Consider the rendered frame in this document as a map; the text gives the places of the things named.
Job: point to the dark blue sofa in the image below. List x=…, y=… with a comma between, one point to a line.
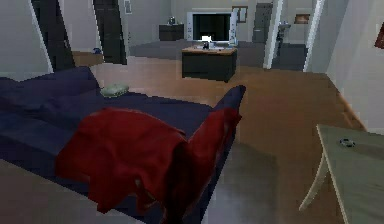
x=140, y=106

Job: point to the dark cabinet with wooden top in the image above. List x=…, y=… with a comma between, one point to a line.
x=208, y=65

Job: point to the red blanket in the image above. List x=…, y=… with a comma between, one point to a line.
x=126, y=150

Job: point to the pale green cushion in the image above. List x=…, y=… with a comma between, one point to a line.
x=114, y=90

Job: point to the dark low sideboard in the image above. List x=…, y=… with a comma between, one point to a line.
x=171, y=32

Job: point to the small grey object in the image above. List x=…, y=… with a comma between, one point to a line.
x=171, y=20

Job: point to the brown framed notice board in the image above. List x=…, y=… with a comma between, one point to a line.
x=240, y=14

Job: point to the small blue round object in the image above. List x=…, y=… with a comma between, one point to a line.
x=97, y=50

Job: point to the grey room door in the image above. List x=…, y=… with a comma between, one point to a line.
x=262, y=22

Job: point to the dark room door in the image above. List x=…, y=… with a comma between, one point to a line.
x=53, y=33
x=110, y=31

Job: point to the pale olive table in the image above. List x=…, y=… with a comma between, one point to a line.
x=356, y=173

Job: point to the grey framed wall picture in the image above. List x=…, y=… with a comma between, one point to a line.
x=127, y=6

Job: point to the brown framed wall picture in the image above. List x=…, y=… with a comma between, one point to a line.
x=302, y=18

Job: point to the dark red wall picture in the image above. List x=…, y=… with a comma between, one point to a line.
x=380, y=36

